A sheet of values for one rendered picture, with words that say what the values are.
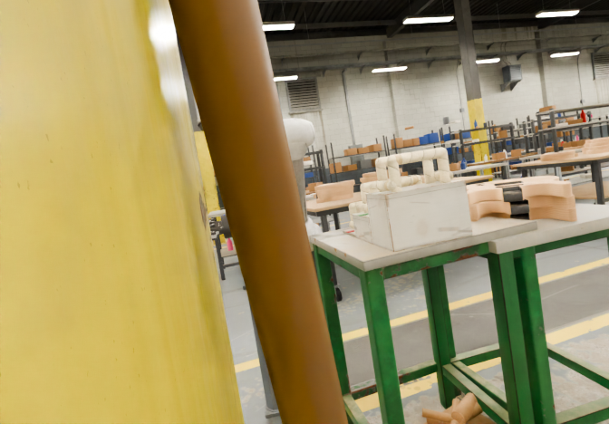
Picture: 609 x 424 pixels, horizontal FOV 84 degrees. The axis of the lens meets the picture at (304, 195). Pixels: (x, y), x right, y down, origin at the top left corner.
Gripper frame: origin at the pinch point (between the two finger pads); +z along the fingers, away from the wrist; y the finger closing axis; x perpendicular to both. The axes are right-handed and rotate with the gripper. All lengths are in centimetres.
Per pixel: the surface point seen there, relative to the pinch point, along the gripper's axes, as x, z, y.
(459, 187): 4, -87, -19
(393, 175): 11, -67, -15
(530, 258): -23, -111, -25
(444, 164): 11, -84, -16
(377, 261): -11, -56, -23
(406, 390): -117, -93, 24
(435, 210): -1, -78, -19
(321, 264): -34, -54, 24
